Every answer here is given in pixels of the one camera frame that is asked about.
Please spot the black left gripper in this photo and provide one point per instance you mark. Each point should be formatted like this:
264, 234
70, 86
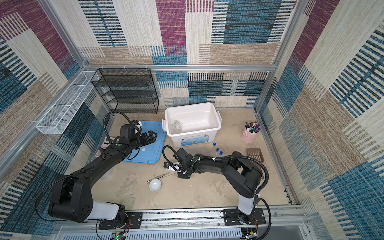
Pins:
152, 139

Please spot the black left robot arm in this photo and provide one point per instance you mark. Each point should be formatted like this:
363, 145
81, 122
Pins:
71, 195

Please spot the black metal tongs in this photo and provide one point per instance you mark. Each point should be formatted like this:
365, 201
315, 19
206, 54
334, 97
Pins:
158, 177

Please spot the white mesh wall basket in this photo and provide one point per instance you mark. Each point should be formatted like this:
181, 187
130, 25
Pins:
62, 112

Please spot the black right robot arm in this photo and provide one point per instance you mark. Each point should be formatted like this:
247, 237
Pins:
246, 175

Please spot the white ceramic mortar bowl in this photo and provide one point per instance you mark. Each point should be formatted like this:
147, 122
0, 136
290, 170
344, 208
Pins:
155, 185

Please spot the brown plastic scoop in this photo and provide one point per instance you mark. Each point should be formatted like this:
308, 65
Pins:
256, 154

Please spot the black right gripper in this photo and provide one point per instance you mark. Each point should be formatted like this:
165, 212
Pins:
182, 175

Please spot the blue plastic bin lid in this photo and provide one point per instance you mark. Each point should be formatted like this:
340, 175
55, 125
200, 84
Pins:
149, 154

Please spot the black wire shelf rack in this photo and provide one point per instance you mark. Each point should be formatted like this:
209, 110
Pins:
128, 90

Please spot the pink calculator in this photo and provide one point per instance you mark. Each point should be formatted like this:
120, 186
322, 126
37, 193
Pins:
103, 146

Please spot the pink metal pen bucket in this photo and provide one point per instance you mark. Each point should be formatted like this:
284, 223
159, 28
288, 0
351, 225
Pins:
250, 132

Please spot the white plastic storage bin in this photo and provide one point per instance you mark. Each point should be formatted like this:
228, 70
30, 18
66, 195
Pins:
201, 123

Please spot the clear glass flask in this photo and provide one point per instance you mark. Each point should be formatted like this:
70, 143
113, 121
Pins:
177, 127

